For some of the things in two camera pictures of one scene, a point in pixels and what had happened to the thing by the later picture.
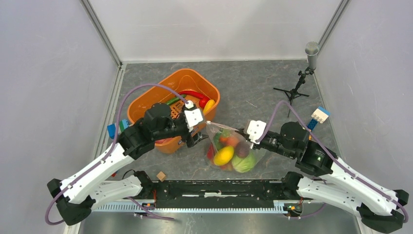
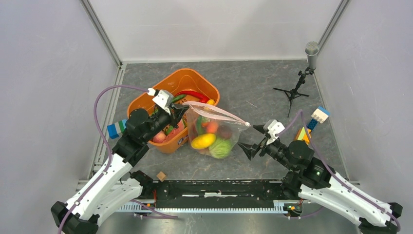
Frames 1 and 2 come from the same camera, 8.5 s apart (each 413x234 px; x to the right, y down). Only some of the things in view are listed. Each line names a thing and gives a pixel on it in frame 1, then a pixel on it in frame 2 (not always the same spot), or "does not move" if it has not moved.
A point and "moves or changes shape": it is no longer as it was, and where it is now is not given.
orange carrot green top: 228,137 -> 212,126
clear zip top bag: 231,149 moves or changes shape
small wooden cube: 161,176 does not move
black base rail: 214,195 does not move
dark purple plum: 242,150 -> 224,132
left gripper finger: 200,136 -> 178,110
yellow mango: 223,155 -> 203,141
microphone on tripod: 311,49 does not move
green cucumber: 175,99 does not move
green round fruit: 243,165 -> 220,149
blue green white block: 123,124 does not move
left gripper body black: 186,136 -> 168,118
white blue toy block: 321,114 does not move
